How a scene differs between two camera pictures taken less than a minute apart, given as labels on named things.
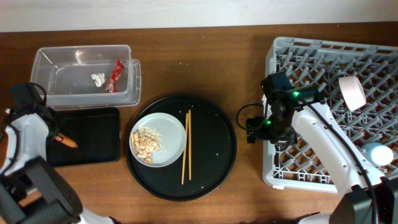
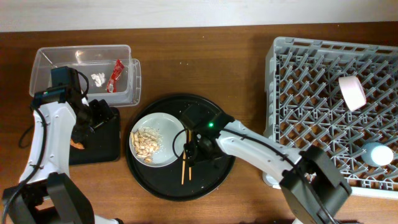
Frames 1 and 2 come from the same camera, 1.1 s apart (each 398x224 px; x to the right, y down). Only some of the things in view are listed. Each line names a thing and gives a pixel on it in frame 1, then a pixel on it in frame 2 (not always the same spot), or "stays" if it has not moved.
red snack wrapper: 118,68 stays
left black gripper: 58,124 to 103,112
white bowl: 352,91 stays
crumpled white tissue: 99,78 stays
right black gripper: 256,129 to 194,152
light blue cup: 379,154 stays
